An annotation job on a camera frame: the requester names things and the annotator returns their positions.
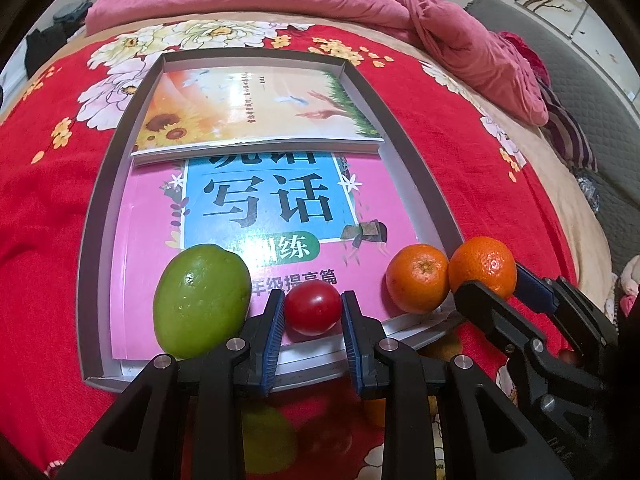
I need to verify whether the red floral blanket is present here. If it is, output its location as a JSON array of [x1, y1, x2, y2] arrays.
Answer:
[[0, 22, 581, 480]]

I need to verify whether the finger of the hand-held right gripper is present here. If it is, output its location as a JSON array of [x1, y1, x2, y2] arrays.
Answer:
[[455, 280, 606, 411], [515, 262, 619, 376]]

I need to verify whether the grey folded clothes pile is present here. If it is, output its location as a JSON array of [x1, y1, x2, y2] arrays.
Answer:
[[54, 0, 96, 25]]

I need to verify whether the bright green apple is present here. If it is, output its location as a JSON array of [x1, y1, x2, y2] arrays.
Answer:
[[152, 243, 252, 360]]

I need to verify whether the pale green apple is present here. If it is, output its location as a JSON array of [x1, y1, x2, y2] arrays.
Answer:
[[240, 400, 296, 476]]

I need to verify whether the striped pillow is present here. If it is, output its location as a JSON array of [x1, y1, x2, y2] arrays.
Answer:
[[537, 85, 598, 173]]

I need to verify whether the sunflower cover book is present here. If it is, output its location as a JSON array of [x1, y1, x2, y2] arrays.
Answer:
[[131, 67, 386, 166]]

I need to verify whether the orange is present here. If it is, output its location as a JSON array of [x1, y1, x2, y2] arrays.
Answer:
[[448, 236, 517, 301], [362, 395, 387, 427], [385, 243, 451, 315]]

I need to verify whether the red tomato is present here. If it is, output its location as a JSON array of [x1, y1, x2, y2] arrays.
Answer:
[[307, 417, 353, 463], [284, 280, 342, 337]]

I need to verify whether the pale wall painting panel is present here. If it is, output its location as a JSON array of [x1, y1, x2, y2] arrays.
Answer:
[[570, 0, 632, 106]]

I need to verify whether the grey headboard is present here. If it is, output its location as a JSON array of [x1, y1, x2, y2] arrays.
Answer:
[[465, 0, 640, 261]]

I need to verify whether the pink cover book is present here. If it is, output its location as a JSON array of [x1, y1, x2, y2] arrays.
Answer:
[[110, 152, 431, 361]]

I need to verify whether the grey cardboard box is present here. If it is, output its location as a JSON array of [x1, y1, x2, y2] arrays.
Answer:
[[75, 50, 468, 391]]

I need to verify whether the pink plush toy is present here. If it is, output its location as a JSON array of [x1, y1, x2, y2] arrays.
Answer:
[[605, 260, 640, 322]]

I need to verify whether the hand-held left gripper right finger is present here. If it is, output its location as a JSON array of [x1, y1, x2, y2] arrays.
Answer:
[[341, 290, 576, 480]]

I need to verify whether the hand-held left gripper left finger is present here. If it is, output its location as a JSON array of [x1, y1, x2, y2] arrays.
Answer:
[[57, 290, 286, 480]]

